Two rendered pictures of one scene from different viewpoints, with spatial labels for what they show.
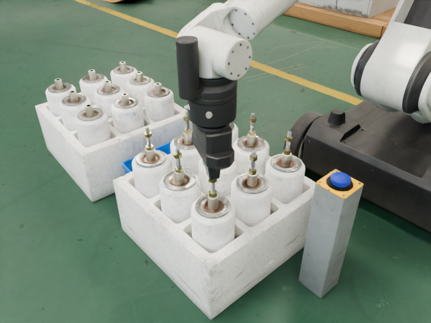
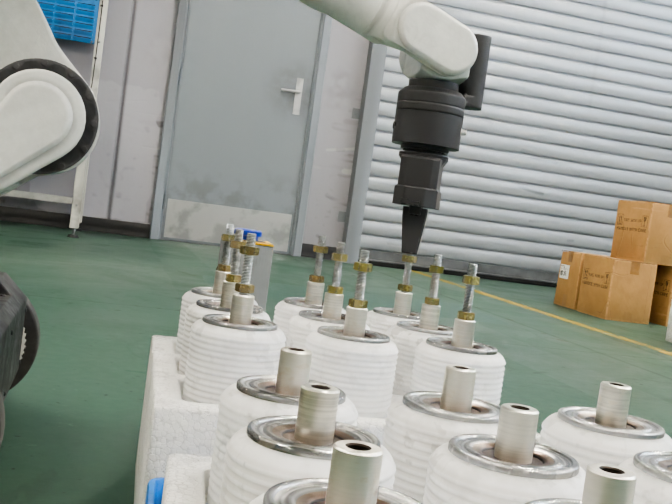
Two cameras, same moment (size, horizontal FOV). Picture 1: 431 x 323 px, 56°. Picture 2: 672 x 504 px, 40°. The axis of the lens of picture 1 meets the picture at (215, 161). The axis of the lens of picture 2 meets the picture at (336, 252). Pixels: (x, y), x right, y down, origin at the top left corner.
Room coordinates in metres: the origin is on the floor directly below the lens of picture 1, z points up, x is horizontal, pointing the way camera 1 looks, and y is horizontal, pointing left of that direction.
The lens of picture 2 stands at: (1.74, 0.50, 0.38)
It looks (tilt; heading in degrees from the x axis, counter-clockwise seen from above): 3 degrees down; 209
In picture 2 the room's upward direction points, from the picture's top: 8 degrees clockwise
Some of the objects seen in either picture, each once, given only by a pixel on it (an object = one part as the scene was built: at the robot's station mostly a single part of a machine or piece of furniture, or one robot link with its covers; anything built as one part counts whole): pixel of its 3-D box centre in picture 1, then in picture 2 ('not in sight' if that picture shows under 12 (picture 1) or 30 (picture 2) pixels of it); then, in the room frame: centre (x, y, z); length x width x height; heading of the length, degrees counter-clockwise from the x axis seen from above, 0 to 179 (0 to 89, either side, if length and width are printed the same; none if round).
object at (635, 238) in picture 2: not in sight; (651, 233); (-3.10, -0.39, 0.45); 0.30 x 0.24 x 0.30; 45
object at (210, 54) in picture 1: (209, 68); (442, 74); (0.63, 0.01, 0.57); 0.11 x 0.11 x 0.11; 45
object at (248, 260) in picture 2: not in sight; (246, 270); (0.98, -0.02, 0.31); 0.01 x 0.01 x 0.08
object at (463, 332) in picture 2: (150, 154); (463, 334); (0.83, 0.16, 0.26); 0.02 x 0.02 x 0.03
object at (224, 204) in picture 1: (213, 206); (401, 314); (0.65, 0.01, 0.25); 0.08 x 0.08 x 0.01
